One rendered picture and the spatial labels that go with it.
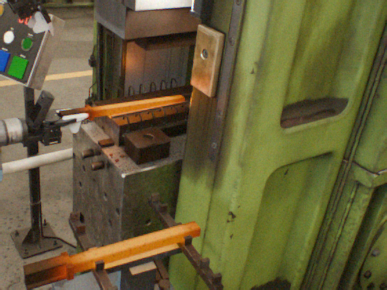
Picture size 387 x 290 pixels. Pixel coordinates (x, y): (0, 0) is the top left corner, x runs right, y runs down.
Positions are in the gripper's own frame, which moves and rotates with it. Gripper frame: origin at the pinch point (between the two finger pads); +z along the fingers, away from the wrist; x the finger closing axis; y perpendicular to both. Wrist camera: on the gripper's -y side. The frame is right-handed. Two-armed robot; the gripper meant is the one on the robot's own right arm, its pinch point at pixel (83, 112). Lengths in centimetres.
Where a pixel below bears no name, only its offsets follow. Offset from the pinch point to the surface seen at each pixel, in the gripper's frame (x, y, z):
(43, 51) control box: -40.0, -5.9, 1.4
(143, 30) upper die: 7.9, -27.7, 14.5
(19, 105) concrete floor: -206, 100, 40
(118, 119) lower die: 3.8, 2.4, 10.6
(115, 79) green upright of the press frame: -23.6, 1.8, 23.3
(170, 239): 57, 4, -4
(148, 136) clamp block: 14.8, 3.9, 15.5
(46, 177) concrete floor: -108, 101, 26
